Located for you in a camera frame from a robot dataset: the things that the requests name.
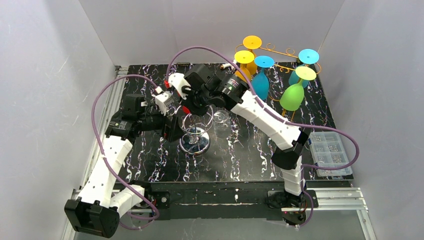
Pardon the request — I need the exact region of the red plastic wine glass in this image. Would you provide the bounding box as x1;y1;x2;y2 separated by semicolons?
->
177;91;191;114

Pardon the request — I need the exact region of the silver round glass rack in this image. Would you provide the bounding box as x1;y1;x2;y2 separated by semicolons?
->
179;106;214;156

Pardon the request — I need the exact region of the clear glass tumbler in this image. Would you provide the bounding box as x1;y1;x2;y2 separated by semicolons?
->
213;110;231;139

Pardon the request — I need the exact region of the orange wine glass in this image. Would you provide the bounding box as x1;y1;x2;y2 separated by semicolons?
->
243;35;262;76
234;50;255;82

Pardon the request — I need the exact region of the teal wine glass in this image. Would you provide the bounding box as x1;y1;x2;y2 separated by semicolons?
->
251;55;275;101

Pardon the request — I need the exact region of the green plastic wine glass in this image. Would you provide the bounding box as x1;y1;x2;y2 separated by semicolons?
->
279;65;317;112

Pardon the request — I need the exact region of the gold wire glass rack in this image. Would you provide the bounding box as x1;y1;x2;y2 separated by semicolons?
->
232;43;322;121

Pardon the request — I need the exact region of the blue wine glass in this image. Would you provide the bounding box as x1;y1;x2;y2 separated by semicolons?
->
288;48;320;86

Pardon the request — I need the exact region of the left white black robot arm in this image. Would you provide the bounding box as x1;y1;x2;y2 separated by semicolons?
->
64;91;184;238

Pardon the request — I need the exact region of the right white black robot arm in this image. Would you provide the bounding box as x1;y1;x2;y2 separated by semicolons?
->
169;64;309;196

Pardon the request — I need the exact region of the white small fitting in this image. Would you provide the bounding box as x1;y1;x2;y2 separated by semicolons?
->
220;63;235;70

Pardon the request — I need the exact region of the clear plastic parts box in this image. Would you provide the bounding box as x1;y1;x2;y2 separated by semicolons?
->
308;131;349;168

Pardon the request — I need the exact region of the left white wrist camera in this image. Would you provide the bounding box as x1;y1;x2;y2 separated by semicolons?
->
154;91;174;116

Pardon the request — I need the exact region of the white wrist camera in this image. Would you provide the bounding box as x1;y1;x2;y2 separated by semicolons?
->
168;73;191;100
154;91;174;116

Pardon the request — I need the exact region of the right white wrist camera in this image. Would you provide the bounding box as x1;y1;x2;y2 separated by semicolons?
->
168;73;191;100

